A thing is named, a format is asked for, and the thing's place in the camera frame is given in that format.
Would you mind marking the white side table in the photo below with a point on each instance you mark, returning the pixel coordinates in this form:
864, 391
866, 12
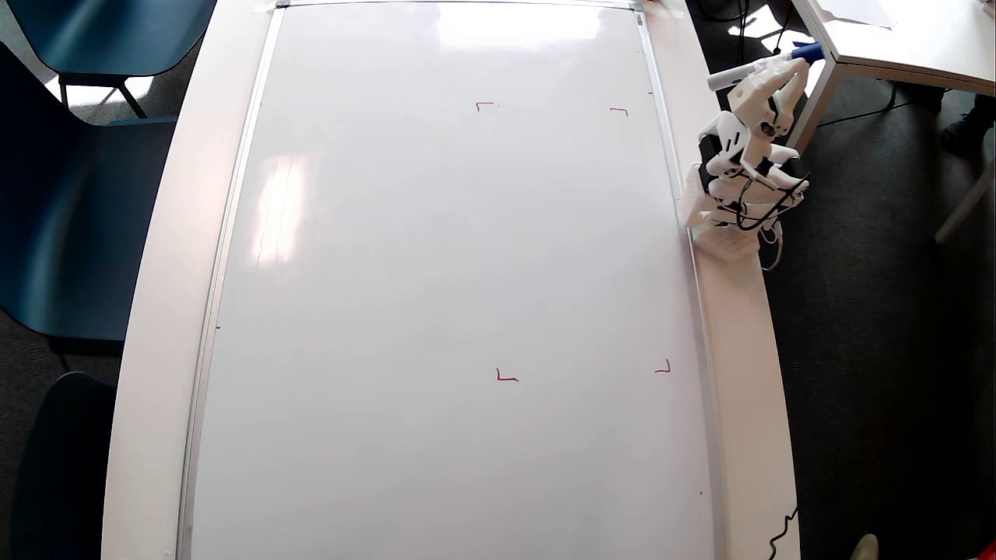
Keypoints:
918, 43

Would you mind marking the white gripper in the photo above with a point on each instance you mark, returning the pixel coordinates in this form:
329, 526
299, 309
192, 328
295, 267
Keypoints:
766, 78

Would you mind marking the white paper sheet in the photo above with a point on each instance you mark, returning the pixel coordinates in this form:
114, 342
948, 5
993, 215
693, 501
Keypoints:
856, 12

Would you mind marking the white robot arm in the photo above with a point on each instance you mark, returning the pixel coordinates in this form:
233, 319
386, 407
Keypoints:
724, 190

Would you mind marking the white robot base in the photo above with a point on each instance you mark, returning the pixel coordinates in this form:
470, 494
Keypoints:
731, 243

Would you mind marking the tan shoe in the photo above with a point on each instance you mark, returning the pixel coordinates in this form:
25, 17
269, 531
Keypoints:
866, 548

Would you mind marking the blue-capped whiteboard marker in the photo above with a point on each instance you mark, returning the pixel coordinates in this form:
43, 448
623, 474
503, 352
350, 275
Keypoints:
731, 78

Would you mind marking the person in dark clothes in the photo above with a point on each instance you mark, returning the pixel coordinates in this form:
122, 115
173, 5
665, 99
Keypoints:
969, 128

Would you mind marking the large whiteboard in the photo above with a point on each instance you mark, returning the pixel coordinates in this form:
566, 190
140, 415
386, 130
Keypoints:
389, 311

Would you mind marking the blue chair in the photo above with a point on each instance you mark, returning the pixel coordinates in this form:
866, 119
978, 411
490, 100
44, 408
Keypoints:
70, 218
109, 35
66, 474

